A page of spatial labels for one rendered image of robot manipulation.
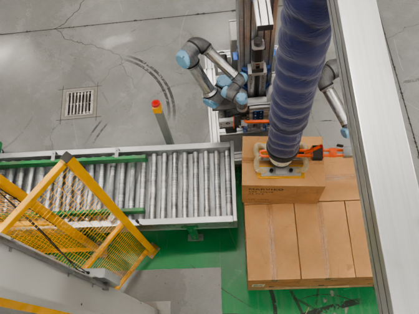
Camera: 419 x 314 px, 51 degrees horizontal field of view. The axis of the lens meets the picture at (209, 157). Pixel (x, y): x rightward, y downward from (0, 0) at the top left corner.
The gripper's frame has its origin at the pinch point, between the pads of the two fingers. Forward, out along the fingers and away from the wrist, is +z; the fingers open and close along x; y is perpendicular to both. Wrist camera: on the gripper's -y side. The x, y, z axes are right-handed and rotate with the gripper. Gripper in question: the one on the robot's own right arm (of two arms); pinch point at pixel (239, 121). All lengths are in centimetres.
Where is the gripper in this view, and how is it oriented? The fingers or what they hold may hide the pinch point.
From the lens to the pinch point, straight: 328.2
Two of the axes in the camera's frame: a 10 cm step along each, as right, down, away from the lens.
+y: 10.0, -0.2, -0.8
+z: 0.8, 4.1, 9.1
